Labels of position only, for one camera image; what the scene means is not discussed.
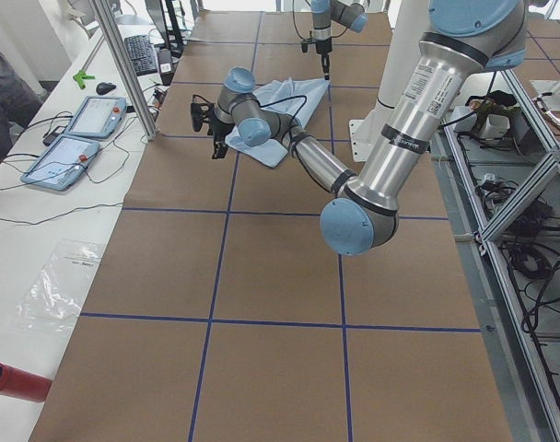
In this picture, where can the aluminium side frame rail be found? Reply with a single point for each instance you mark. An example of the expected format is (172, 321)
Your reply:
(505, 209)

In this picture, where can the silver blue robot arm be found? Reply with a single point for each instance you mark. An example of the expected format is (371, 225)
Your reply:
(463, 38)
(324, 12)

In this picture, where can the red cylinder tube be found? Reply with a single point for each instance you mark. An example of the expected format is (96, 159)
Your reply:
(23, 385)

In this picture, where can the far blue teach pendant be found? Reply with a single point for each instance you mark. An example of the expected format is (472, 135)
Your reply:
(97, 117)

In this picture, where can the blue teach pendant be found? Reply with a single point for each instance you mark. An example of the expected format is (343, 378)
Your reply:
(62, 163)
(97, 117)

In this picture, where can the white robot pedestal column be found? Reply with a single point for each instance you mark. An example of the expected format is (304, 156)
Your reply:
(411, 22)

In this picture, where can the near blue teach pendant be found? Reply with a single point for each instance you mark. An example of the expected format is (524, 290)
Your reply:
(62, 163)

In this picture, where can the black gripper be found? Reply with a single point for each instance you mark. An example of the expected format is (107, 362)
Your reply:
(324, 47)
(219, 133)

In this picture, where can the person in dark clothes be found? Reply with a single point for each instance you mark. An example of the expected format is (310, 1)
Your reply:
(18, 103)

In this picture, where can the green plastic tool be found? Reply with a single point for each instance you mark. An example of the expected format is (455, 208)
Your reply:
(81, 77)

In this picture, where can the aluminium frame post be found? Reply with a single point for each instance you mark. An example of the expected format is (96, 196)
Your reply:
(111, 32)

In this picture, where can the clear plastic bag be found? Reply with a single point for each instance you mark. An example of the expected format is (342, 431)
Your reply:
(55, 300)

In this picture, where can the black computer mouse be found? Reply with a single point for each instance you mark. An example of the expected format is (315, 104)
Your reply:
(103, 88)

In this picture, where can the black computer keyboard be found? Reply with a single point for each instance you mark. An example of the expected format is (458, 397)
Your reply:
(142, 54)

